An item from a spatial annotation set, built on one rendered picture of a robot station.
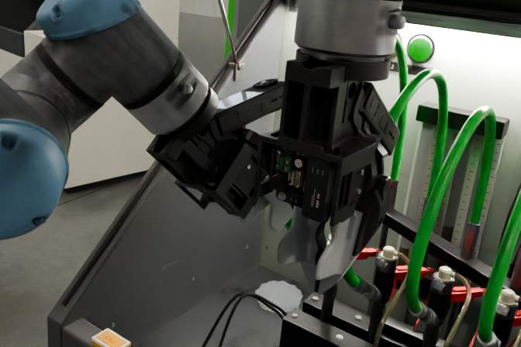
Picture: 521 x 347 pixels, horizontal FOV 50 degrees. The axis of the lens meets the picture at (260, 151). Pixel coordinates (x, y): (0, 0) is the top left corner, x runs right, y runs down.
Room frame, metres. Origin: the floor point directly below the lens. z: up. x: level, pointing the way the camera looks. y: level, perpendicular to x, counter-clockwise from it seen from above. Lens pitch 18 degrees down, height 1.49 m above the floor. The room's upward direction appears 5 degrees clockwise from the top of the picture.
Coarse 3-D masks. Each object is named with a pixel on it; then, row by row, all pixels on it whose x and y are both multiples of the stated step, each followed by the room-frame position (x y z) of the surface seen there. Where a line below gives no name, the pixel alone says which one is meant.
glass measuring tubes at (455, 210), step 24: (432, 120) 0.93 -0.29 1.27; (456, 120) 0.91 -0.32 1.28; (504, 120) 0.88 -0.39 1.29; (432, 144) 0.95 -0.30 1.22; (480, 144) 0.91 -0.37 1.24; (456, 168) 0.91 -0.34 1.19; (408, 192) 0.97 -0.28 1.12; (456, 192) 0.90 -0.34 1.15; (408, 216) 0.94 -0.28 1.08; (456, 216) 0.90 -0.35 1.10; (408, 240) 0.94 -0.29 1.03; (456, 240) 0.91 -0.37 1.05; (480, 240) 0.89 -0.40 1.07; (432, 264) 0.93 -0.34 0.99
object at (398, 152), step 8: (400, 40) 0.83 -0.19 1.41; (400, 48) 0.84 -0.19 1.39; (400, 56) 0.85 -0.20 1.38; (400, 64) 0.86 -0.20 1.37; (400, 72) 0.87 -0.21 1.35; (400, 80) 0.88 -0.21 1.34; (400, 88) 0.89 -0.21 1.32; (400, 120) 0.90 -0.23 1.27; (400, 128) 0.90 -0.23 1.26; (400, 136) 0.90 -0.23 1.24; (400, 144) 0.90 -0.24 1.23; (400, 152) 0.90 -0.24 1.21; (392, 160) 0.91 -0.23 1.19; (400, 160) 0.91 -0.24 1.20; (392, 168) 0.91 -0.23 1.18; (392, 176) 0.91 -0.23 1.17; (392, 184) 0.90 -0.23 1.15; (288, 224) 0.61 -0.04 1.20
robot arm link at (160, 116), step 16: (176, 80) 0.49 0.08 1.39; (192, 80) 0.51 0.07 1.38; (160, 96) 0.48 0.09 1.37; (176, 96) 0.49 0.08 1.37; (192, 96) 0.50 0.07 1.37; (144, 112) 0.49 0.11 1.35; (160, 112) 0.49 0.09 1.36; (176, 112) 0.49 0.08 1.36; (192, 112) 0.50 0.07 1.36; (160, 128) 0.49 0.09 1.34; (176, 128) 0.49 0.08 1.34
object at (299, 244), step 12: (300, 216) 0.43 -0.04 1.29; (300, 228) 0.43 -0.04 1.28; (312, 228) 0.44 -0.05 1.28; (324, 228) 0.45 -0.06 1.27; (288, 240) 0.41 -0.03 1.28; (300, 240) 0.43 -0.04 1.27; (312, 240) 0.44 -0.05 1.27; (324, 240) 0.44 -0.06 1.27; (288, 252) 0.42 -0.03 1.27; (300, 252) 0.43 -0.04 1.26; (312, 252) 0.43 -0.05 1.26; (300, 264) 0.44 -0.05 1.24; (312, 264) 0.43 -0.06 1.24; (312, 276) 0.43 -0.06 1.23; (312, 288) 0.43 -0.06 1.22
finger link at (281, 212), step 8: (272, 192) 0.56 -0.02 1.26; (272, 200) 0.56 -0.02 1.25; (272, 208) 0.56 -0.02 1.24; (280, 208) 0.57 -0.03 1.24; (288, 208) 0.57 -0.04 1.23; (272, 216) 0.56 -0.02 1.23; (280, 216) 0.56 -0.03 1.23; (288, 216) 0.57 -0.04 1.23; (272, 224) 0.55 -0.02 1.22; (280, 224) 0.56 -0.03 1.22
